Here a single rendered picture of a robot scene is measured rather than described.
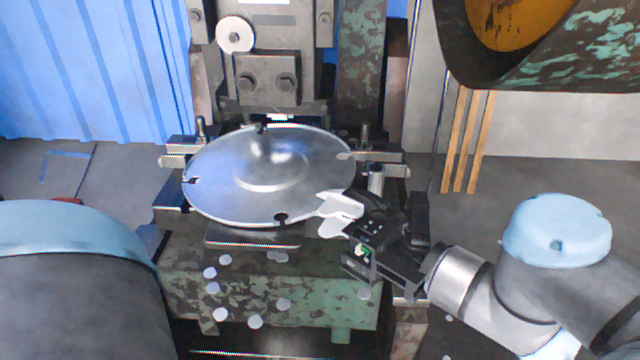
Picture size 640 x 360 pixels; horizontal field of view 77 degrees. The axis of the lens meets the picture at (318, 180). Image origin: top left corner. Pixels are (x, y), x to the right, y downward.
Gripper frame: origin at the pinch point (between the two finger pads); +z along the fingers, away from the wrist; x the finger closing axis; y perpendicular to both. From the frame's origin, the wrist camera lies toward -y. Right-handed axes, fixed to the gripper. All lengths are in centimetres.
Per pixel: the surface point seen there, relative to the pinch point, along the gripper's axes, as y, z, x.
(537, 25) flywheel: -14.8, -18.8, -25.2
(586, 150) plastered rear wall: -185, -14, 74
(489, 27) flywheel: -27.0, -9.1, -20.7
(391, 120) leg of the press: -41.8, 15.3, 8.8
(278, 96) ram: -2.1, 11.4, -12.6
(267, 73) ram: -1.2, 12.3, -16.3
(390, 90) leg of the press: -42.9, 17.0, 1.8
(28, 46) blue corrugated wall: -13, 199, 19
